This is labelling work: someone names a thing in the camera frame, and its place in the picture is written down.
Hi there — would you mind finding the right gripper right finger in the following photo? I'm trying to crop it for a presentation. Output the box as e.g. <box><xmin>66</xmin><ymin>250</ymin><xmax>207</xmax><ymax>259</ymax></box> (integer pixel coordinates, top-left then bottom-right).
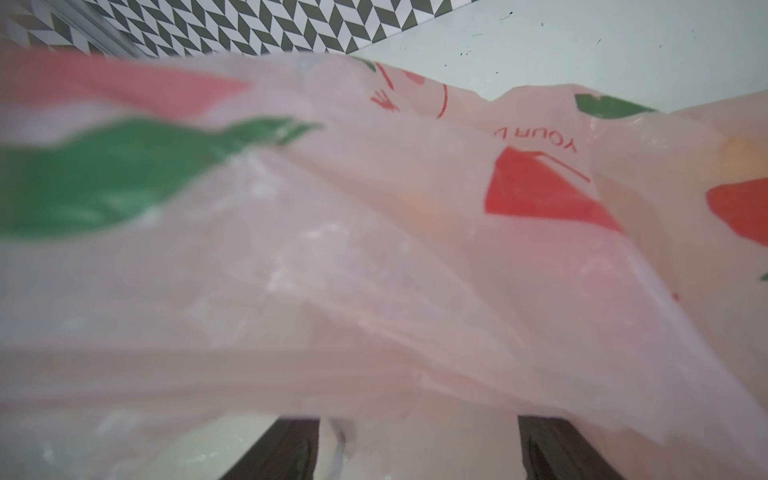
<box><xmin>518</xmin><ymin>416</ymin><xmax>623</xmax><ymax>480</ymax></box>

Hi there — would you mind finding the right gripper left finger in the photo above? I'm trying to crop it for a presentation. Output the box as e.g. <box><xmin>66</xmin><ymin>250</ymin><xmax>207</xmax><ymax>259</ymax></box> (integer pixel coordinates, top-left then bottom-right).
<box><xmin>221</xmin><ymin>418</ymin><xmax>320</xmax><ymax>480</ymax></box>

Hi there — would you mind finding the pink plastic bag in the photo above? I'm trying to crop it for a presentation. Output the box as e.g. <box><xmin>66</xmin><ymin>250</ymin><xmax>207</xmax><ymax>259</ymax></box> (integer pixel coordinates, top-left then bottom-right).
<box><xmin>1</xmin><ymin>46</ymin><xmax>767</xmax><ymax>479</ymax></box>

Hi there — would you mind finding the fake peach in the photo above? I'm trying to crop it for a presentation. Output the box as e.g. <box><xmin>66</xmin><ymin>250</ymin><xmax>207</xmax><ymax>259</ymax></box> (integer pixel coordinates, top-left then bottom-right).
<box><xmin>393</xmin><ymin>192</ymin><xmax>457</xmax><ymax>238</ymax></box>

